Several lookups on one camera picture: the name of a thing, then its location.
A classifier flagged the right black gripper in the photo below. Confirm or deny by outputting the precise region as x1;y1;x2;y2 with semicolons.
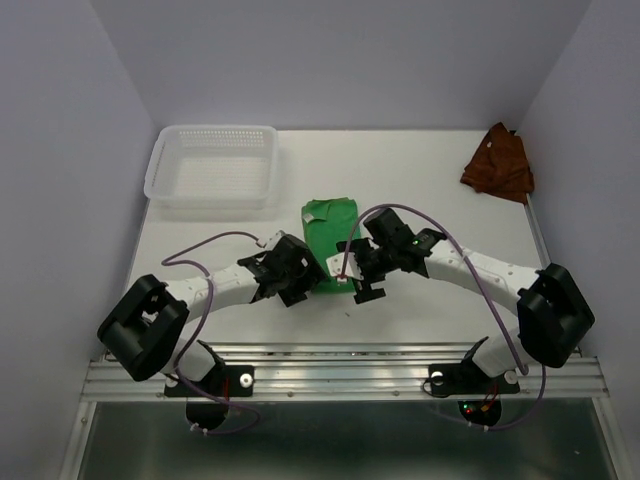
336;238;398;303

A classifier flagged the green microfibre towel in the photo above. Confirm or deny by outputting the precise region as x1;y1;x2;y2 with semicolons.
301;197;359;274

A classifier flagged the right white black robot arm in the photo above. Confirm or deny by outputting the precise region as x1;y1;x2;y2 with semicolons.
326;208;595;390

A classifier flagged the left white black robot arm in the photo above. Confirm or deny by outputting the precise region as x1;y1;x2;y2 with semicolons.
97;232;329;394

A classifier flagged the brown microfibre towel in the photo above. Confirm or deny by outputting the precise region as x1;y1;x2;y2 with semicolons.
460;123;535;205

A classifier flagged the white perforated plastic basket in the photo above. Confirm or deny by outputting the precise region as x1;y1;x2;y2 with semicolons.
143;125;279;209

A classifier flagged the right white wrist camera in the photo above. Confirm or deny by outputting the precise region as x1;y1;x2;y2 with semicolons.
326;252;364;284

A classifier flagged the aluminium mounting rail frame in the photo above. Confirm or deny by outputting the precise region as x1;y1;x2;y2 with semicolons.
59;199;621;480

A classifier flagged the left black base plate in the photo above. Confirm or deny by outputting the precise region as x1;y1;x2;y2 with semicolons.
163;364;255;399

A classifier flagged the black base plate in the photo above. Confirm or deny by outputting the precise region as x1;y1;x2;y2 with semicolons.
422;363;520;398
163;364;255;399

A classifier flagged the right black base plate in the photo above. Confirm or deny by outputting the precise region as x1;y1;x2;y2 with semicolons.
422;363;520;398

